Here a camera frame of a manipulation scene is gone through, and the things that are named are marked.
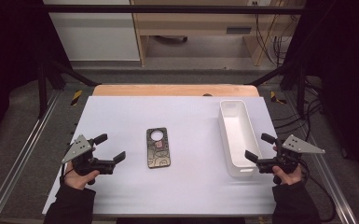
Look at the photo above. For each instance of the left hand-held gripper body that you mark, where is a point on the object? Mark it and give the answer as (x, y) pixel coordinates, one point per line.
(85, 165)

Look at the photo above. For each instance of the dark patterned phone case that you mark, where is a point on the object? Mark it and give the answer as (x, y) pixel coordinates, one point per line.
(159, 155)

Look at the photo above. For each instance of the grey label on desk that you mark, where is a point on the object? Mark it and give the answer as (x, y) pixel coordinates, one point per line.
(238, 30)

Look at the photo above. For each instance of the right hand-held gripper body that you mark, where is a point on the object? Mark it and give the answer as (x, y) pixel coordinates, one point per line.
(287, 161)

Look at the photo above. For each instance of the light wooden desk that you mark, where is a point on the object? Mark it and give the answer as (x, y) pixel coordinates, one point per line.
(199, 23)

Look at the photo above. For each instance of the person's right hand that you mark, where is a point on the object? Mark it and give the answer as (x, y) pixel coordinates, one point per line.
(289, 179)

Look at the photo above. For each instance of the white cabinet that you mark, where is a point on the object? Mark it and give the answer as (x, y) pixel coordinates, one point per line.
(96, 34)

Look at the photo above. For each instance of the white board table cover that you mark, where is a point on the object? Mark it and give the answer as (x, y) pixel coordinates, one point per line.
(192, 124)

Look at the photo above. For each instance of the person's left hand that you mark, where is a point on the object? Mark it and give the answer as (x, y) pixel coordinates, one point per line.
(76, 180)

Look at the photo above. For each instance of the white plastic bin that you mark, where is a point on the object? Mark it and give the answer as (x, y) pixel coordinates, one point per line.
(237, 137)

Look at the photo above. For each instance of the yellow black tape marker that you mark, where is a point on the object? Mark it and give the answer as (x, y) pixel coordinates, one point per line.
(275, 98)
(76, 97)

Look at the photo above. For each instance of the black metal stand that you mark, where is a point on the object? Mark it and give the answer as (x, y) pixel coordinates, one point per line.
(301, 90)
(42, 90)

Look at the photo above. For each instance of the black horizontal frame bar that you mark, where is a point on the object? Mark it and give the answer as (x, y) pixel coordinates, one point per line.
(168, 9)

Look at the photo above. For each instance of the aluminium rail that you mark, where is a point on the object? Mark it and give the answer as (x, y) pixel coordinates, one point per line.
(18, 158)
(326, 174)

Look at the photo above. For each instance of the black curtain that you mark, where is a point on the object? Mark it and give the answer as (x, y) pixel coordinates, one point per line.
(9, 62)
(348, 77)

